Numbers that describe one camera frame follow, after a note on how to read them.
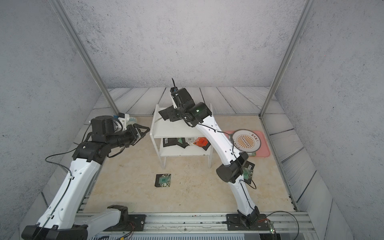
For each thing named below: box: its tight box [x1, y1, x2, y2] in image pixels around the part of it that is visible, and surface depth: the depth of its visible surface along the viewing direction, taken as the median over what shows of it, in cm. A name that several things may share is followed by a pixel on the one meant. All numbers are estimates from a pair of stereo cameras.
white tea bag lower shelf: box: [185, 137, 196, 146], surface depth 86 cm
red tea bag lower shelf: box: [193, 137, 209, 147], surface depth 86 cm
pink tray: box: [224, 130, 271, 157], surface depth 103 cm
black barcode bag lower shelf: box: [163, 137, 184, 148], surface depth 87 cm
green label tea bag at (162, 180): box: [154, 174, 172, 187], surface depth 89 cm
